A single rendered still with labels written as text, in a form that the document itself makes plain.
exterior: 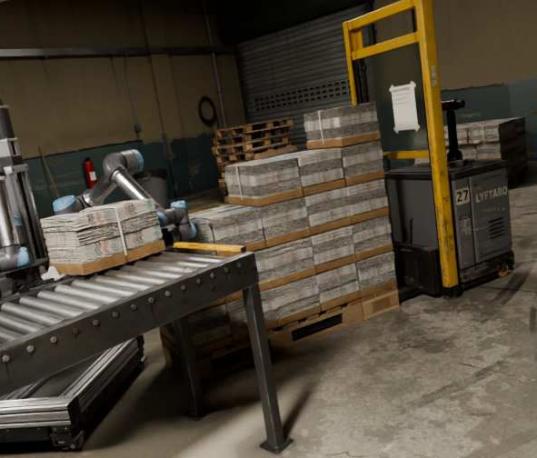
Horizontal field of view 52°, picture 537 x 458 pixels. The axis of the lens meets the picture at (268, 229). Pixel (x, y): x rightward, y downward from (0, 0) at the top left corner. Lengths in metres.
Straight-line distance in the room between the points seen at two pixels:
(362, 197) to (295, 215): 0.47
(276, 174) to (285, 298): 0.69
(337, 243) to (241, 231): 0.63
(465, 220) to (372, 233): 0.64
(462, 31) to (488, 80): 0.86
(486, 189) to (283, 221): 1.44
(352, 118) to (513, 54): 6.01
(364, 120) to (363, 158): 0.22
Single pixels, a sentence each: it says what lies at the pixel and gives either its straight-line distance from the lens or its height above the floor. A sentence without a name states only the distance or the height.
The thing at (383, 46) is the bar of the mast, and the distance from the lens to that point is 3.71.
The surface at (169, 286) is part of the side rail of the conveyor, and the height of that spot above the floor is 0.79.
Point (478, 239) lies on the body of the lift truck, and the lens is 3.80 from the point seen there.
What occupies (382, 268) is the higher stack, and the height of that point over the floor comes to 0.28.
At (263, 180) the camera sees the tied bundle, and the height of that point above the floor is 0.97.
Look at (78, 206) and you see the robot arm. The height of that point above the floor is 0.99.
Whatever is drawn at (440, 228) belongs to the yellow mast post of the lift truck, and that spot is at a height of 0.47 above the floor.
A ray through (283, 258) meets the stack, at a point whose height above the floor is 0.52.
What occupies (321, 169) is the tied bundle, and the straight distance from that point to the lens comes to 3.14.
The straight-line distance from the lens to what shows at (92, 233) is 2.19.
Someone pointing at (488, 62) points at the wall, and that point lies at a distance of 9.22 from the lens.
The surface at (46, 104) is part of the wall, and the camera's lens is 9.81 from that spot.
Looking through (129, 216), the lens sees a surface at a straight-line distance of 2.27.
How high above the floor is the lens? 1.26
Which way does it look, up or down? 11 degrees down
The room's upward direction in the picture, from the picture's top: 9 degrees counter-clockwise
